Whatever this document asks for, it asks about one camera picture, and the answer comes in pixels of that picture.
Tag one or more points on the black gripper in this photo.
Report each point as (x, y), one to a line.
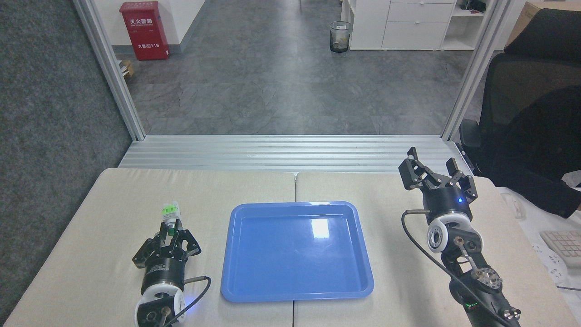
(447, 200)
(164, 272)

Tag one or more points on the green push button switch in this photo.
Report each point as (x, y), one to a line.
(169, 213)

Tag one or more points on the ribbed aluminium base plate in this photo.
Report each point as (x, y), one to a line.
(290, 154)

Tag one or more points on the white drawer cabinet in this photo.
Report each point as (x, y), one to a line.
(411, 25)

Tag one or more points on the black mesh waste bin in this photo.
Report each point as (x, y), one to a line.
(340, 37)

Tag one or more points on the small cardboard box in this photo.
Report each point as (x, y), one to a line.
(126, 68)

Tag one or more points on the large brown cardboard box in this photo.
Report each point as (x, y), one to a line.
(522, 20)

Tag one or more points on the silver aluminium post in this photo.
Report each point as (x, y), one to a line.
(476, 68)
(111, 68)

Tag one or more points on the blue plastic tray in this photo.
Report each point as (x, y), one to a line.
(297, 254)

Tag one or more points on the white power strip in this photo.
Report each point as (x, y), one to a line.
(551, 265)

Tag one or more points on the red fire extinguisher box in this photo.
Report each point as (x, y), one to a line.
(144, 32)

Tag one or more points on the white keyboard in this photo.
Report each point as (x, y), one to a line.
(566, 245)

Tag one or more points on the black office chair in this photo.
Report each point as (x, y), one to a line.
(531, 131)

